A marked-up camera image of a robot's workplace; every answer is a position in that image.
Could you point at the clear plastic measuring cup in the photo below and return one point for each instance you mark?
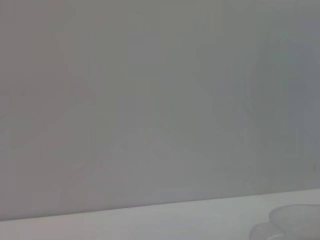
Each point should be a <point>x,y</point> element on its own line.
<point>295,222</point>

